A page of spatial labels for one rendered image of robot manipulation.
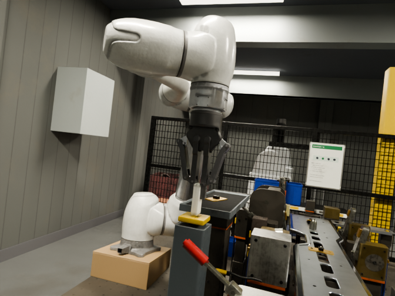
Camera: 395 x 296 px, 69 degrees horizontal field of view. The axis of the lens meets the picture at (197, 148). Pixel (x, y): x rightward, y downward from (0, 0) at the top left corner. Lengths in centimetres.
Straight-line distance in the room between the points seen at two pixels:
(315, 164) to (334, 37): 209
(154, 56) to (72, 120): 291
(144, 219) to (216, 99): 87
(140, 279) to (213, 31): 104
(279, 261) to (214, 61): 51
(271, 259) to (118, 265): 78
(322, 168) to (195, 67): 163
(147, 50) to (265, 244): 54
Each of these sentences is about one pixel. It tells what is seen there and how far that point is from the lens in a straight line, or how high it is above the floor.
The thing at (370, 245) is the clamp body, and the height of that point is 104.
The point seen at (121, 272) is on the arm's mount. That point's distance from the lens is 139.
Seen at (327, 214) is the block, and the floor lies 102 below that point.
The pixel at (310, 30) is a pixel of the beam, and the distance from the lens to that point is 390.
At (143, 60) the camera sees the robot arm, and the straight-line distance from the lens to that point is 62.
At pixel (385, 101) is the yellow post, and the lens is 230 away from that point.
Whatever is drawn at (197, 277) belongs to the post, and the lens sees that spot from 68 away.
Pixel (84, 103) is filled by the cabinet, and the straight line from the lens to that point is 345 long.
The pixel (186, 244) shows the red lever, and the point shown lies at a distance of 58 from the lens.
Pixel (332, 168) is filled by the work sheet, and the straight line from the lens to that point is 215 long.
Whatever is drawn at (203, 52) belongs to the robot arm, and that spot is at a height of 152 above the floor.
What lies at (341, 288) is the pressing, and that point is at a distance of 89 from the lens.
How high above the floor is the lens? 131
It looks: level
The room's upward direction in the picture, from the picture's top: 6 degrees clockwise
